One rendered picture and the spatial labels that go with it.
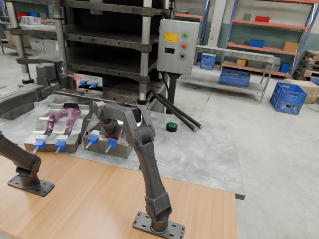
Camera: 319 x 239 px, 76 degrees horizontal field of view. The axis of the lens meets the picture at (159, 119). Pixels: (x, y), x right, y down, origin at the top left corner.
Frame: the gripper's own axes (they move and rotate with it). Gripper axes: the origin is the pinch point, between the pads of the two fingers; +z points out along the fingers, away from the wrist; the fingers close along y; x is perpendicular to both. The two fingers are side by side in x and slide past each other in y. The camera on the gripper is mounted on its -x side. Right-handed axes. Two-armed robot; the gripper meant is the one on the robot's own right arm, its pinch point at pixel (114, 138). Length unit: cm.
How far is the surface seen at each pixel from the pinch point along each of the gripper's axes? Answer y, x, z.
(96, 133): 10.2, -0.1, -0.9
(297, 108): -235, -230, 212
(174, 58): -17, -88, 16
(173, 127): -28.5, -27.6, 23.0
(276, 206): -135, -15, 110
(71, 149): 22.5, 9.1, 5.1
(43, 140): 36.3, 9.7, -0.4
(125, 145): -7.1, 2.2, 0.6
